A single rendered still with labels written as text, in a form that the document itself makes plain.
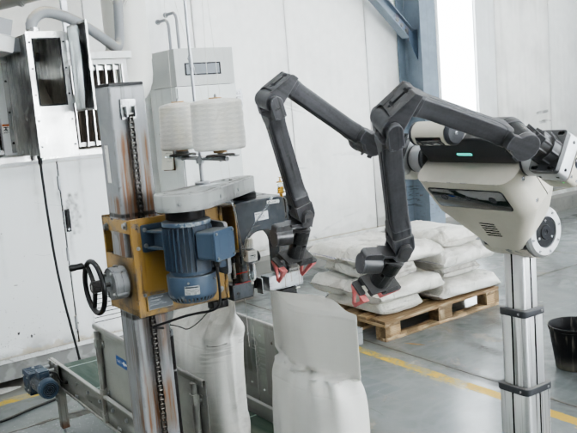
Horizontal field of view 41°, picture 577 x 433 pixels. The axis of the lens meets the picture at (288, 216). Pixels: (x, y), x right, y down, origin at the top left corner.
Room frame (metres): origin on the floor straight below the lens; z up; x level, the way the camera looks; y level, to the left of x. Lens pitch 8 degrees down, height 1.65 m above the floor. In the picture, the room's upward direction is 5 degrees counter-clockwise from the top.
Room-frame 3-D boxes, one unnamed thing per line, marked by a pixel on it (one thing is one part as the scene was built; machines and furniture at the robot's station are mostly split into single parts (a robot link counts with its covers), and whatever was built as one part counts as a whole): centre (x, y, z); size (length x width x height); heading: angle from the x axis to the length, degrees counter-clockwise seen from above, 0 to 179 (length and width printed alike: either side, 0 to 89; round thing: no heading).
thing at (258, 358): (3.29, 0.19, 0.54); 1.05 x 0.02 x 0.41; 34
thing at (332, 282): (5.74, -0.49, 0.32); 0.67 x 0.42 x 0.14; 128
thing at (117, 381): (2.99, 0.63, 0.54); 1.05 x 0.02 x 0.41; 34
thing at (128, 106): (2.43, 0.47, 1.68); 0.05 x 0.03 x 0.06; 124
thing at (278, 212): (2.76, 0.16, 1.21); 0.30 x 0.25 x 0.30; 34
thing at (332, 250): (5.74, -0.48, 0.56); 0.66 x 0.43 x 0.15; 121
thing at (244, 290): (2.59, 0.19, 1.04); 0.08 x 0.06 x 0.05; 124
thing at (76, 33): (4.45, 1.10, 1.95); 0.30 x 0.01 x 0.48; 34
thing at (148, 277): (2.54, 0.42, 1.18); 0.34 x 0.25 x 0.31; 124
